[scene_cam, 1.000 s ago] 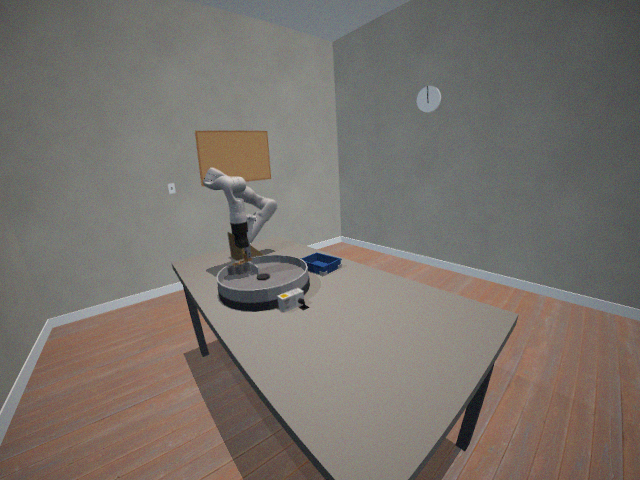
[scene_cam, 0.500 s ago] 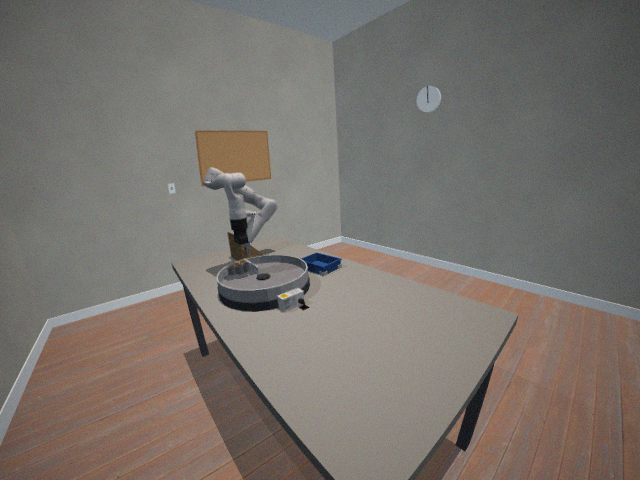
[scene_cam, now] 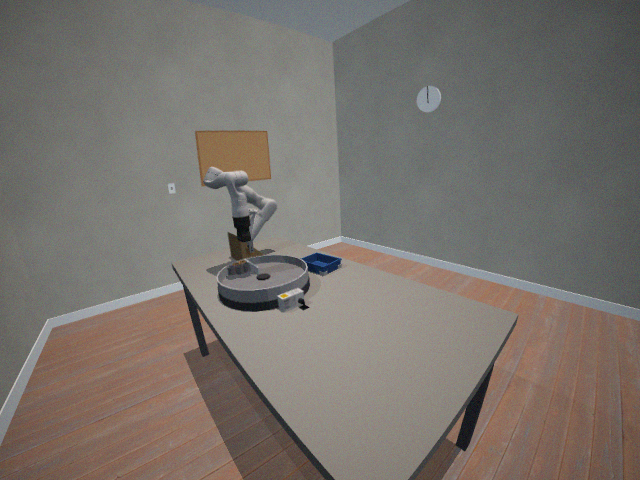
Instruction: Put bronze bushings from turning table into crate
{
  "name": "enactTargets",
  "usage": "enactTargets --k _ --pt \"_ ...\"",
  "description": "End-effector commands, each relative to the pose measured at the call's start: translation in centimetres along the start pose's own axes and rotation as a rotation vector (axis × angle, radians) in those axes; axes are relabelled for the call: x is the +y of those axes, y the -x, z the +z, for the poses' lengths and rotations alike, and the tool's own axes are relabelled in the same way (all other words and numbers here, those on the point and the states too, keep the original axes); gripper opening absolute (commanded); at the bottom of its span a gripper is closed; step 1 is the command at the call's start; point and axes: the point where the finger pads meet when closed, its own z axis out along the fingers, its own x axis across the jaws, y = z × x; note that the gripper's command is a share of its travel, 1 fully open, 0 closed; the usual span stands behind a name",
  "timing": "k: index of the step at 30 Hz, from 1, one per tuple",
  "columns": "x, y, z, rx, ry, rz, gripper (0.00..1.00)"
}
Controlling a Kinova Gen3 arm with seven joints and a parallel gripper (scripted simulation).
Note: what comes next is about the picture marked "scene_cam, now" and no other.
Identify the blue crate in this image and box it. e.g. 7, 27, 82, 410
301, 252, 342, 276

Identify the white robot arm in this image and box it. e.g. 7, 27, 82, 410
203, 167, 277, 240

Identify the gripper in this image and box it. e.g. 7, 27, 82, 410
232, 205, 259, 253

